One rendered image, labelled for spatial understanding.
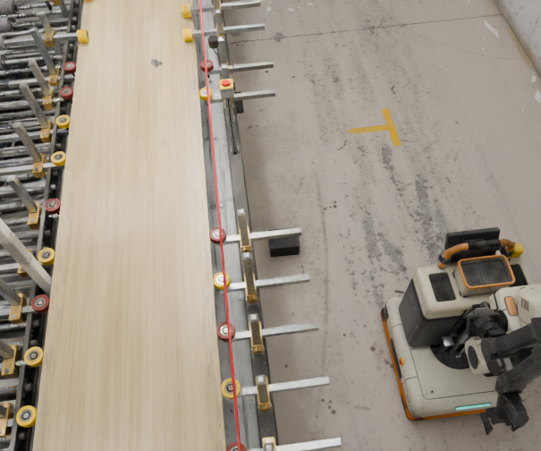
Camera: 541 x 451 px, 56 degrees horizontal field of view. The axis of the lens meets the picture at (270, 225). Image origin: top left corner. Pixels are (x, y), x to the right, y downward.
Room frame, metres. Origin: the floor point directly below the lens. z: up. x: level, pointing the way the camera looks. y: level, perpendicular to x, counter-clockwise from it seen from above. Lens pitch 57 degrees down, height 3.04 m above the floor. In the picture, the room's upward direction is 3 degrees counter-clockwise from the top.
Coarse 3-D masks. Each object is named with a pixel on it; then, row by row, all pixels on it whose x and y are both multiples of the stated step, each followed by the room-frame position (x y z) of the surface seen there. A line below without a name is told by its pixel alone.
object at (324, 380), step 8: (272, 384) 0.61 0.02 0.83; (280, 384) 0.61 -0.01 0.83; (288, 384) 0.61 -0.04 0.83; (296, 384) 0.61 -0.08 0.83; (304, 384) 0.61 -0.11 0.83; (312, 384) 0.60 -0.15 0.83; (320, 384) 0.60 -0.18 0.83; (328, 384) 0.61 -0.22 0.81; (248, 392) 0.58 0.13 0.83; (256, 392) 0.58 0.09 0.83; (272, 392) 0.58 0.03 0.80
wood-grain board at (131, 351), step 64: (128, 0) 3.29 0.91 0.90; (128, 64) 2.61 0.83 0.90; (192, 64) 2.58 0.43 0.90; (128, 128) 2.07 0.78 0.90; (192, 128) 2.05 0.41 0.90; (64, 192) 1.64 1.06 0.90; (128, 192) 1.62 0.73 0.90; (192, 192) 1.60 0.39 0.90; (64, 256) 1.25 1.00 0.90; (128, 256) 1.24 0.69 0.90; (192, 256) 1.22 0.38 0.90; (64, 320) 0.92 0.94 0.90; (128, 320) 0.90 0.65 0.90; (192, 320) 0.89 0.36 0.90; (64, 384) 0.64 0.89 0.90; (128, 384) 0.62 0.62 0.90; (192, 384) 0.61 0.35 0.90; (64, 448) 0.38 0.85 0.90; (128, 448) 0.37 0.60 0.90; (192, 448) 0.36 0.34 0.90
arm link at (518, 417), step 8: (496, 384) 0.47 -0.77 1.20; (512, 392) 0.44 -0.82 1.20; (520, 392) 0.44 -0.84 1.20; (512, 400) 0.41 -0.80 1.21; (520, 400) 0.41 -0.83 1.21; (504, 408) 0.39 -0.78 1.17; (512, 408) 0.38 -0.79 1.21; (520, 408) 0.38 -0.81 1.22; (512, 416) 0.36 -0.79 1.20; (520, 416) 0.36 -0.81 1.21; (520, 424) 0.34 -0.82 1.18
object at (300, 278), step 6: (294, 276) 1.13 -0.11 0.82; (300, 276) 1.12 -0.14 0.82; (306, 276) 1.12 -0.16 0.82; (258, 282) 1.10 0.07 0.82; (264, 282) 1.10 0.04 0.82; (270, 282) 1.10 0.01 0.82; (276, 282) 1.10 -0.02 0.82; (282, 282) 1.10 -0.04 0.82; (288, 282) 1.10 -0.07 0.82; (294, 282) 1.10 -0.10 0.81; (300, 282) 1.10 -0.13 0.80; (306, 282) 1.10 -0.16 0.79; (228, 288) 1.08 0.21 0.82; (234, 288) 1.08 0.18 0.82; (240, 288) 1.08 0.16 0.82
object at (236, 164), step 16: (224, 112) 2.36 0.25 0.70; (240, 144) 2.09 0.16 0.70; (240, 160) 1.96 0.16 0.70; (240, 176) 1.84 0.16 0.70; (240, 192) 1.73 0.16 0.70; (240, 208) 1.62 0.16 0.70; (240, 256) 1.32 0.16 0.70; (256, 272) 1.22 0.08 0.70; (256, 304) 1.03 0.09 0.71; (256, 368) 0.72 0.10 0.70; (256, 384) 0.65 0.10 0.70; (256, 400) 0.58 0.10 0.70; (272, 400) 0.58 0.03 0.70; (272, 416) 0.51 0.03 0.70; (272, 432) 0.44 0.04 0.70
